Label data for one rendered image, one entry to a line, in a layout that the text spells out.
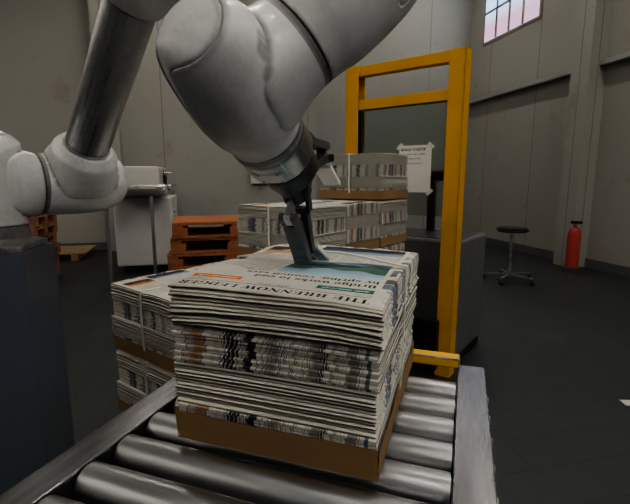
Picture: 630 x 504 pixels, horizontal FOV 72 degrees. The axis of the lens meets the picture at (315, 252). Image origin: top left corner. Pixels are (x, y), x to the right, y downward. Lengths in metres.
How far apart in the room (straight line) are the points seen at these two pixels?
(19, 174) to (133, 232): 4.63
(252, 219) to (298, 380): 1.31
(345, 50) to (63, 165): 0.88
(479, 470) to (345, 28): 0.54
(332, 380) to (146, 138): 7.49
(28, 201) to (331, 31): 0.93
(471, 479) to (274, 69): 0.52
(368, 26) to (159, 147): 7.47
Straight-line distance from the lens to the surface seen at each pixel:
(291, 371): 0.55
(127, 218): 5.80
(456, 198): 2.53
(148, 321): 1.42
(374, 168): 2.14
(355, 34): 0.45
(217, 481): 0.63
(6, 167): 1.21
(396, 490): 0.62
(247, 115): 0.42
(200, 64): 0.39
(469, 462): 0.66
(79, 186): 1.22
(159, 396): 0.82
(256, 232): 1.81
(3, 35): 8.62
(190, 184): 7.82
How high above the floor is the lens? 1.16
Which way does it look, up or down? 10 degrees down
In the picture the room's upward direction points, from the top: straight up
